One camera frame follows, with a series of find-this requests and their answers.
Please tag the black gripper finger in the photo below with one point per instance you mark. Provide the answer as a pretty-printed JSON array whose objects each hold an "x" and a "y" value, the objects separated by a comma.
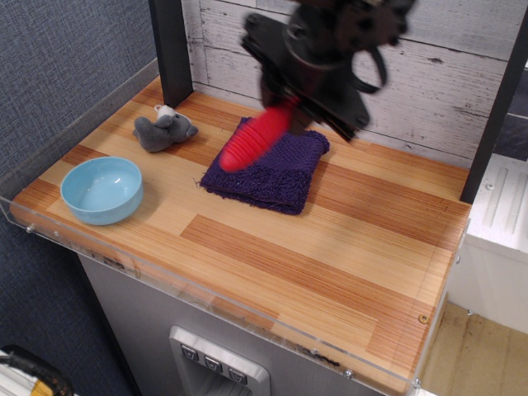
[
  {"x": 274, "y": 90},
  {"x": 300, "y": 121}
]

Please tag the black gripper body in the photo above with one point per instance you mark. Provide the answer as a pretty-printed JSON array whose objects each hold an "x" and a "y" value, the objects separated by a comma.
[{"x": 304, "y": 52}]

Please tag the red handled metal spoon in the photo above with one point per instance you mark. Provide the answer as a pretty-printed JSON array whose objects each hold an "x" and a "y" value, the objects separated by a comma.
[{"x": 257, "y": 136}]

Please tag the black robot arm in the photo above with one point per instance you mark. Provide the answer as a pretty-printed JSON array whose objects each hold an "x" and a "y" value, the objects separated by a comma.
[{"x": 364, "y": 26}]

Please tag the purple folded cloth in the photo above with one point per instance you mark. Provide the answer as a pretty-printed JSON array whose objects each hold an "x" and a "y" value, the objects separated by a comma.
[{"x": 279, "y": 181}]

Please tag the grey plush toy animal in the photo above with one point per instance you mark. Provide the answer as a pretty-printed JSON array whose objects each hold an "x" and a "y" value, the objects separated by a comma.
[{"x": 168, "y": 129}]

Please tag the light blue bowl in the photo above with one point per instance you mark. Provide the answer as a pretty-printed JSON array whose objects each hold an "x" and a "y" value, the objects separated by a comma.
[{"x": 103, "y": 191}]

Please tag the grey cabinet with button panel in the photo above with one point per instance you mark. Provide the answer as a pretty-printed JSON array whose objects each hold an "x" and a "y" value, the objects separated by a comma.
[{"x": 176, "y": 348}]

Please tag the clear acrylic table guard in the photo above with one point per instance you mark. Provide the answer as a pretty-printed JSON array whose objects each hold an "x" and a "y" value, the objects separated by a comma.
[{"x": 103, "y": 315}]

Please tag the black and yellow bag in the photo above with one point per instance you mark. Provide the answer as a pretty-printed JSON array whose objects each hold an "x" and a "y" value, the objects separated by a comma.
[{"x": 23, "y": 373}]

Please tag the black left vertical post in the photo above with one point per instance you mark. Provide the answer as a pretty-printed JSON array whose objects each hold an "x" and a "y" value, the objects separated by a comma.
[{"x": 169, "y": 34}]

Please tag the black vertical post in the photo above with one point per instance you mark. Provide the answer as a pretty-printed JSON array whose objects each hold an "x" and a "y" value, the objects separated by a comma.
[
  {"x": 169, "y": 34},
  {"x": 501, "y": 105}
]

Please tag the black right vertical post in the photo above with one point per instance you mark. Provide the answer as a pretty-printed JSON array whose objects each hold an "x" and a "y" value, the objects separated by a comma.
[{"x": 501, "y": 105}]

